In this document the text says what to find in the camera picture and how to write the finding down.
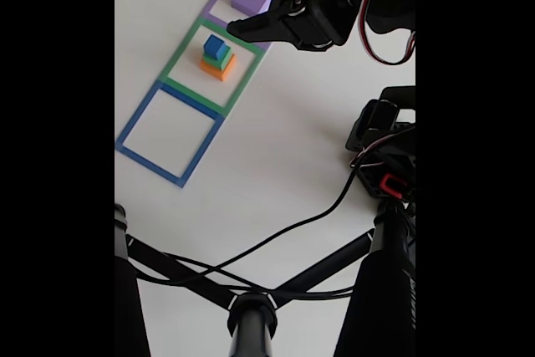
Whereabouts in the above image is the green block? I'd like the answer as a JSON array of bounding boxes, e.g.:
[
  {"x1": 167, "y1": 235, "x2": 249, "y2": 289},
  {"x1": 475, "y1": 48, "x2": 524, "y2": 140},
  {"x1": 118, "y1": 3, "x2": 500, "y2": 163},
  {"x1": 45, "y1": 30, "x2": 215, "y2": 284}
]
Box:
[{"x1": 201, "y1": 48, "x2": 233, "y2": 71}]

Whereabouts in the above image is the small blue block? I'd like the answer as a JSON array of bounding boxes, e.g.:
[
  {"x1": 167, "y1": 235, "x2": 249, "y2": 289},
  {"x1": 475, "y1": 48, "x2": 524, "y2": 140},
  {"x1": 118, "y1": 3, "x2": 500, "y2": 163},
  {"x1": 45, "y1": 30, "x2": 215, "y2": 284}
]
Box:
[{"x1": 203, "y1": 34, "x2": 228, "y2": 61}]

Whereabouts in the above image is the orange block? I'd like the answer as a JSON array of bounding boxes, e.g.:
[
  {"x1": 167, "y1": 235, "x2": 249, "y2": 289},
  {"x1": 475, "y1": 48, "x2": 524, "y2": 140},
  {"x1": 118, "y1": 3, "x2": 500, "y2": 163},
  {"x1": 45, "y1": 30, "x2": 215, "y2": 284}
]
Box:
[{"x1": 199, "y1": 54, "x2": 237, "y2": 83}]

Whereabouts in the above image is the red clamp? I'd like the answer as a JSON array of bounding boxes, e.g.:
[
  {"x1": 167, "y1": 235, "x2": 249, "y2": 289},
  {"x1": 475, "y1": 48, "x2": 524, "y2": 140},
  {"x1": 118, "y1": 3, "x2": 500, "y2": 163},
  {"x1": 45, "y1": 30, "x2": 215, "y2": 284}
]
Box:
[{"x1": 379, "y1": 173, "x2": 409, "y2": 200}]

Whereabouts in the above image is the black tripod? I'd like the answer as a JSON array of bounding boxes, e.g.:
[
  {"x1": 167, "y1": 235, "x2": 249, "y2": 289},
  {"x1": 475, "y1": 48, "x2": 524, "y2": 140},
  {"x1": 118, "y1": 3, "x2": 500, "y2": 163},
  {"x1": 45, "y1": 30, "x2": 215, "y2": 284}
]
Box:
[{"x1": 115, "y1": 201, "x2": 416, "y2": 357}]

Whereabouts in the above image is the red white black servo cable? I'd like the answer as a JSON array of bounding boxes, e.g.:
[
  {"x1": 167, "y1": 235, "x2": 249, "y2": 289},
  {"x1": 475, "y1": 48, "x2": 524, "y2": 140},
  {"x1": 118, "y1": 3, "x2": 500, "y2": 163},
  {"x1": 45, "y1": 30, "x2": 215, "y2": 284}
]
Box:
[{"x1": 292, "y1": 0, "x2": 416, "y2": 66}]

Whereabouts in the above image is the purple square frame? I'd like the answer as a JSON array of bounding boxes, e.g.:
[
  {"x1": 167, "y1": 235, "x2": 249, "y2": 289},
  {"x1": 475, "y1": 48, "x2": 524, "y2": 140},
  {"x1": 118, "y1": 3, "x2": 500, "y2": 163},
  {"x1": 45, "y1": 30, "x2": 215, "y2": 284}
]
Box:
[{"x1": 203, "y1": 0, "x2": 273, "y2": 51}]

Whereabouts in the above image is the green square frame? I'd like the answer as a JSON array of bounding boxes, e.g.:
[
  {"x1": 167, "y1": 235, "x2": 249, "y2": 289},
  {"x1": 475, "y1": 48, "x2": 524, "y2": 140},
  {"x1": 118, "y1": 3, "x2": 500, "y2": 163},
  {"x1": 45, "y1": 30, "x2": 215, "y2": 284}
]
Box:
[{"x1": 158, "y1": 16, "x2": 266, "y2": 119}]

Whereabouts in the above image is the blue square frame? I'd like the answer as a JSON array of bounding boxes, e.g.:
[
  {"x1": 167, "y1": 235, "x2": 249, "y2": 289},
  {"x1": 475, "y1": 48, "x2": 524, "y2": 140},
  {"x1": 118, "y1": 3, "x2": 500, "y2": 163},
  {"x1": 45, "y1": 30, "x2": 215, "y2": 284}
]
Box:
[{"x1": 115, "y1": 79, "x2": 225, "y2": 189}]

